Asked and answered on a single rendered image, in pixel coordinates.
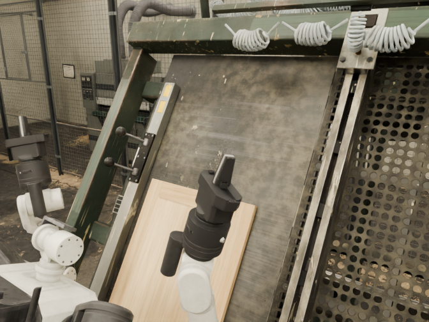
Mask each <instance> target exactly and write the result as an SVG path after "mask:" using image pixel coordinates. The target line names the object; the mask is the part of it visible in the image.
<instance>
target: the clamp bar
mask: <svg viewBox="0 0 429 322"><path fill-rule="evenodd" d="M372 6H373V5H372V4H368V5H357V6H351V9H350V10H351V12H352V13H351V16H350V20H349V24H348V27H347V32H346V35H345V39H344V41H343V46H342V50H341V53H340V57H339V60H338V64H337V68H346V70H347V73H346V76H345V80H344V83H343V87H342V92H341V94H340V99H339V101H338V106H337V109H336V113H335V117H334V120H333V124H332V127H331V131H330V135H329V139H328V142H327V146H326V150H325V154H324V158H323V161H322V165H321V168H320V172H319V176H318V179H317V184H316V186H315V191H314V193H313V198H312V202H311V205H310V209H309V212H308V216H307V220H306V224H305V228H304V231H303V235H302V238H301V243H300V245H299V250H298V253H297V257H296V261H295V264H294V268H293V271H292V275H291V278H290V282H289V287H288V290H287V294H286V297H285V301H284V305H283V309H282V313H281V316H280V320H279V322H310V319H311V316H312V312H313V307H314V304H315V299H316V296H317V292H318V289H319V284H320V280H321V277H322V272H323V269H324V265H325V262H326V257H327V252H328V249H329V244H330V242H331V237H332V234H333V229H334V226H335V222H336V218H337V214H338V210H339V207H340V202H341V199H342V195H343V190H344V187H345V182H346V179H347V175H348V171H349V167H350V163H351V160H352V155H353V152H354V147H355V145H356V140H357V137H358V132H359V127H360V124H361V120H362V117H363V113H364V109H365V105H366V100H367V97H368V93H369V90H370V85H371V82H372V77H373V73H374V70H375V65H376V58H377V53H378V52H375V51H374V50H369V49H368V48H364V47H363V44H364V40H363V36H364V31H366V30H369V32H370V30H371V28H365V26H364V25H361V24H366V22H360V21H367V19H366V18H358V17H365V15H368V14H377V15H378V18H377V23H376V26H385V23H386V19H387V15H388V11H389V9H388V8H385V9H372ZM358 20H360V21H358Z"/></svg>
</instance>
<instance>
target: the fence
mask: <svg viewBox="0 0 429 322"><path fill-rule="evenodd" d="M166 85H172V87H171V90H170V93H169V96H163V93H164V91H165V88H166ZM179 90H180V87H179V86H178V85H177V84H175V83H169V82H166V83H165V85H164V87H163V91H162V93H161V96H160V99H159V101H158V105H157V106H156V110H155V112H154V115H153V118H152V120H151V124H150V126H149V129H148V131H147V132H148V133H152V134H156V136H155V138H154V142H153V145H152V147H151V150H150V152H149V156H148V158H147V161H146V164H145V166H144V170H143V172H142V175H141V177H140V181H139V183H134V182H131V181H129V184H128V186H127V189H126V192H125V194H124V197H123V200H122V203H121V205H120V208H119V211H118V213H117V217H116V219H115V222H114V225H113V227H112V230H111V232H110V236H109V238H108V241H107V244H106V246H105V250H104V251H103V255H102V258H101V260H100V264H99V265H98V269H97V271H96V274H95V276H94V279H93V283H92V284H91V288H90V290H91V291H93V292H95V293H96V297H97V299H98V301H103V302H104V301H105V297H106V295H107V292H108V290H109V286H110V283H111V281H112V278H113V275H114V272H115V270H116V266H117V264H118V261H119V258H120V256H121V253H122V250H123V247H124V244H125V241H126V239H127V236H128V233H129V230H130V228H131V225H132V222H133V219H134V216H135V213H136V211H137V208H138V205H139V203H140V199H141V197H142V194H143V191H144V188H145V186H146V183H147V179H148V177H149V174H150V172H151V168H152V166H153V163H154V160H155V158H156V154H157V152H158V149H159V147H160V143H161V141H162V138H163V135H164V132H165V129H166V127H167V123H168V121H169V118H170V115H171V112H172V110H173V107H174V104H175V102H176V98H177V95H178V93H179ZM161 101H166V104H165V107H164V109H163V112H162V113H160V112H157V110H158V107H159V104H160V102H161Z"/></svg>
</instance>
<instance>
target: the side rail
mask: <svg viewBox="0 0 429 322"><path fill-rule="evenodd" d="M156 64H157V60H155V59H154V58H153V57H152V56H150V55H149V54H148V53H147V52H145V51H144V50H143V49H133V50H132V53H131V56H130V58H129V60H128V63H127V66H126V68H125V71H124V74H123V76H122V78H121V82H120V83H119V86H118V89H117V91H116V94H115V97H114V99H113V101H112V104H111V106H110V109H109V112H108V114H107V117H106V120H105V122H104V124H103V127H102V130H101V132H100V135H99V138H98V140H97V142H96V146H95V147H94V150H93V153H92V155H91V158H90V161H89V163H88V165H87V169H86V171H85V173H84V176H83V179H82V181H81V184H80V187H79V189H78V191H77V195H76V196H75V199H74V202H73V204H72V206H71V210H70V212H69V214H68V217H67V219H66V222H65V224H68V225H69V226H72V227H74V228H76V229H77V230H76V231H75V232H73V231H69V230H67V229H63V231H68V232H69V233H71V234H74V235H75V236H78V237H79V238H81V240H82V241H83V244H84V250H83V253H82V255H81V256H80V258H79V259H78V260H77V261H76V262H75V263H74V265H75V270H76V274H77V275H78V272H79V270H80V267H81V264H82V262H83V259H84V256H85V254H86V251H87V248H88V246H89V242H90V241H91V240H90V239H89V238H88V236H89V233H90V231H91V228H92V226H93V223H94V221H98V219H99V216H100V213H101V211H102V208H103V205H104V203H105V200H106V198H107V194H108V192H109V189H110V186H111V184H112V181H113V179H114V176H115V173H116V171H117V168H118V167H117V166H115V165H114V166H112V167H107V166H105V164H104V160H105V159H106V158H107V157H112V158H113V159H114V160H115V163H117V164H119V163H120V160H121V157H122V155H123V152H124V149H125V147H126V143H127V142H128V138H129V137H128V136H127V135H125V136H123V137H119V136H117V135H116V129H117V128H118V127H124V128H125V129H126V133H128V134H130V133H131V131H132V128H133V125H134V122H135V120H136V117H137V114H138V112H139V109H140V106H141V104H142V101H143V98H142V92H143V90H144V87H145V85H146V82H147V81H149V82H150V80H151V77H152V74H153V72H154V69H155V66H156Z"/></svg>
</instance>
